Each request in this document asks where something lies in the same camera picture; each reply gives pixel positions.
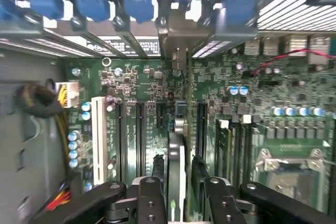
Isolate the long black expansion slot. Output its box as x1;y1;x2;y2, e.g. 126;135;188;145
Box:
116;101;128;184
134;101;147;179
196;102;209;158

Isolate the CPU socket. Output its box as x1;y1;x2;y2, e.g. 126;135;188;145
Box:
253;147;331;209

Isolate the white expansion slot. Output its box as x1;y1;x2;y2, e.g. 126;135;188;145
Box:
90;96;109;187

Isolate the short black expansion slot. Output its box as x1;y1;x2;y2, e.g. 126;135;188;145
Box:
156;102;168;130

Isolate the green motherboard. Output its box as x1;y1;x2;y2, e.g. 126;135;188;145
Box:
61;37;336;214

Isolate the white power connector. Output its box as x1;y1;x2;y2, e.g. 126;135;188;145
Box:
55;81;80;109

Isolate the open dark PC case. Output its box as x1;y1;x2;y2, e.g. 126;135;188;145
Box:
0;0;336;224

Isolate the red yellow wire bundle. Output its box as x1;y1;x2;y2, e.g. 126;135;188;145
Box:
44;180;73;211

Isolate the thin red fan wire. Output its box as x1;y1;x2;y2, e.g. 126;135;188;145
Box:
250;47;336;74

